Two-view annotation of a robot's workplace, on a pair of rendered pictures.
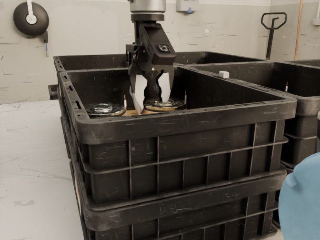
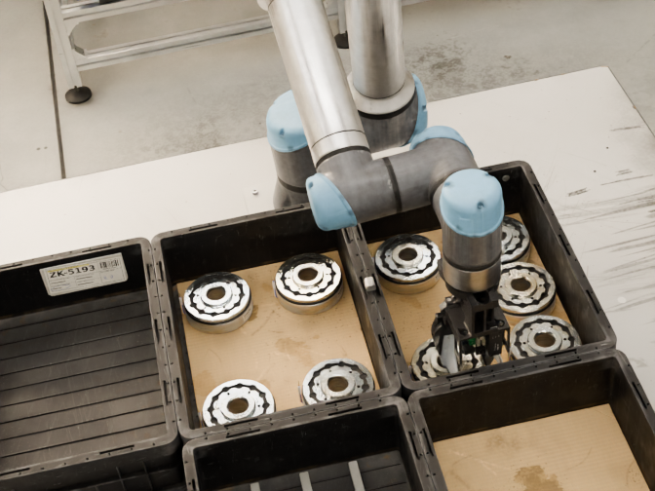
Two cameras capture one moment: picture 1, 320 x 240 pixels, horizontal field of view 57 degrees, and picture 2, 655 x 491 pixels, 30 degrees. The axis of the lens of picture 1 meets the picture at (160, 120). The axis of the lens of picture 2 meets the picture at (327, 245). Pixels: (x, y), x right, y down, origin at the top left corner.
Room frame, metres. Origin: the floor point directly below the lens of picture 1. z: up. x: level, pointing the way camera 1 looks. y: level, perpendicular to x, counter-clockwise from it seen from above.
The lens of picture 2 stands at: (1.76, 0.11, 2.21)
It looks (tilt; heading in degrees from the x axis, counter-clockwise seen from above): 45 degrees down; 194
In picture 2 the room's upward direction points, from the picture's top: 7 degrees counter-clockwise
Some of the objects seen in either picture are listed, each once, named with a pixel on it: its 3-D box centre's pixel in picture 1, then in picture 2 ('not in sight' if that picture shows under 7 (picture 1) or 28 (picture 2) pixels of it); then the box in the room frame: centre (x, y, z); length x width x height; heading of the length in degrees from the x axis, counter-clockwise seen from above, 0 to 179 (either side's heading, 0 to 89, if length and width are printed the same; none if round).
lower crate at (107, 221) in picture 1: (152, 168); not in sight; (0.53, 0.01, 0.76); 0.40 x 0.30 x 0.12; 21
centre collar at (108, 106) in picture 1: (101, 106); (544, 340); (0.60, 0.12, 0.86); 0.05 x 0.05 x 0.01
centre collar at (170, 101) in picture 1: (164, 101); (446, 360); (0.65, -0.01, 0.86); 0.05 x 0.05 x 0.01
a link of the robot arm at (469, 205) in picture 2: not in sight; (471, 217); (0.66, 0.02, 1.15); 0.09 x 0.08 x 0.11; 23
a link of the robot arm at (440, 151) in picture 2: not in sight; (434, 172); (0.57, -0.03, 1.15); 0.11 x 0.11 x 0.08; 23
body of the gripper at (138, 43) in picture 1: (146, 44); (474, 309); (0.67, 0.03, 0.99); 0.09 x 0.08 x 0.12; 23
